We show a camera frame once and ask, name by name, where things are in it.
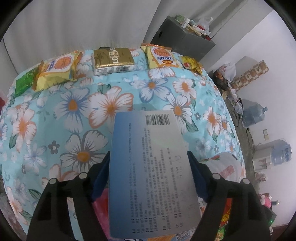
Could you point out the small red item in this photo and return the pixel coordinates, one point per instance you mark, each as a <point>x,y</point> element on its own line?
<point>207,36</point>

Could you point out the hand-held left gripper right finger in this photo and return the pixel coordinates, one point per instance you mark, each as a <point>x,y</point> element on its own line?
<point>196,176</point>

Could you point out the white blue medicine box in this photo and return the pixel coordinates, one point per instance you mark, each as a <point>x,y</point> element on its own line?
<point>150,173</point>

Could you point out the red orange snack packet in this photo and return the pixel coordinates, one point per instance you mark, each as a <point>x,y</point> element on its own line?
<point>224,220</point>

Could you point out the clear plastic bag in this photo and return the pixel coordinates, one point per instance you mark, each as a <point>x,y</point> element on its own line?
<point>204,24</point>

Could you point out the tile patterned roll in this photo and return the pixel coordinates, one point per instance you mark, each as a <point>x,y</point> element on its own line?
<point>252,74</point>

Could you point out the dark box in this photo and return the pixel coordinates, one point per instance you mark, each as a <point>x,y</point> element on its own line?
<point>219,80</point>

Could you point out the wall socket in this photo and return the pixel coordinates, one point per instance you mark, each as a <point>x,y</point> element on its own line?
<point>266,134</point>

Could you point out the white bag with red print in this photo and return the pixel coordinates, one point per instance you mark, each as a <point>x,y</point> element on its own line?
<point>227,69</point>

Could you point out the yellow crinkled snack packet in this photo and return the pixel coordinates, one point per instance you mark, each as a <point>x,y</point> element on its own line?
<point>190,63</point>

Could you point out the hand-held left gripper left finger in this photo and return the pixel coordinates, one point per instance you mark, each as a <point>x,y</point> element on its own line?
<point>101,178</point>

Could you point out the white curtain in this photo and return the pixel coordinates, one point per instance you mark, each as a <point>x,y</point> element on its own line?
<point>81,23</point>

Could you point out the blue water jug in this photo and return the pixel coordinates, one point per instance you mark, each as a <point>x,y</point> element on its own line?
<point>278,153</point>
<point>253,113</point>

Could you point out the white water dispenser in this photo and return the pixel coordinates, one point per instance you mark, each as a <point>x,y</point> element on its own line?
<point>261,160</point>

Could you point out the gold Lotte box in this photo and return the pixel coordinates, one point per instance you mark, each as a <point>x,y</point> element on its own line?
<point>113,58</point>

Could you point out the small green box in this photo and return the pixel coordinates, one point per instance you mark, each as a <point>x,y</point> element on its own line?
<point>179,18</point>

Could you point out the white roll-on bottle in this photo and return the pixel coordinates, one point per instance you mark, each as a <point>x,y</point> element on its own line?
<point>186,23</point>

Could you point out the green packet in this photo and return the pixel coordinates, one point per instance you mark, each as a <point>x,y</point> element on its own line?
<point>23,83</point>

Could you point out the dark grey cabinet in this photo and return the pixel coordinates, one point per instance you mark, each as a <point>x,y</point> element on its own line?
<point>180,39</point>

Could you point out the beige box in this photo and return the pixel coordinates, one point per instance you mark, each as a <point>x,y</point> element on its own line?
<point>194,29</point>

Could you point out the floral light blue blanket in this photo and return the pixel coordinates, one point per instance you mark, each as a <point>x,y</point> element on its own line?
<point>69,129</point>

